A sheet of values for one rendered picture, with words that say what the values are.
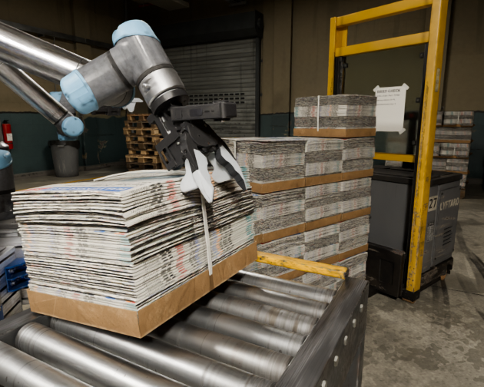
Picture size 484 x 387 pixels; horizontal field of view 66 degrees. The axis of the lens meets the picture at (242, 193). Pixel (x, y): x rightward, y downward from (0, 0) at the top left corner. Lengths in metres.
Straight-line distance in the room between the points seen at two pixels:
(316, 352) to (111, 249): 0.35
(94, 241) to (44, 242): 0.13
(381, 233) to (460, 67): 5.62
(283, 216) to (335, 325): 1.12
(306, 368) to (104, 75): 0.58
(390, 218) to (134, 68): 2.29
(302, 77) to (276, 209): 6.98
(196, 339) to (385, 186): 2.23
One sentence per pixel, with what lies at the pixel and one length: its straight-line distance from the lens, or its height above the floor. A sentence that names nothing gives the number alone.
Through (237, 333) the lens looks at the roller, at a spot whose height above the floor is 0.79.
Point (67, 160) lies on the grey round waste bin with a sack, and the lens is 8.48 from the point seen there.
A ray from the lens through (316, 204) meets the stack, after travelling 1.94.
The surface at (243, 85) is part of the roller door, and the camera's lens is 9.09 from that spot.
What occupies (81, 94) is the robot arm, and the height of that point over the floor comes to 1.20.
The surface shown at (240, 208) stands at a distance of 0.81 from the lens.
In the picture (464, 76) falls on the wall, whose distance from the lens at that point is 8.05.
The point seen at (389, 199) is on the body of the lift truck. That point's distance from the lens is 2.74.
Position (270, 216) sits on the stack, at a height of 0.72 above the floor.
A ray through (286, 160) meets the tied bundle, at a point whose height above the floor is 0.98.
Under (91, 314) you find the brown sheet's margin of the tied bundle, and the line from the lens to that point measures 0.67.
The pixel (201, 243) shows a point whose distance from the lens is 0.70.
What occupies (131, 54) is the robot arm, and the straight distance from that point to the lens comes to 0.71.
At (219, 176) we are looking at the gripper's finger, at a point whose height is 1.05.
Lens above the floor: 1.15
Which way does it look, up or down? 11 degrees down
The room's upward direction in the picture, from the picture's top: straight up
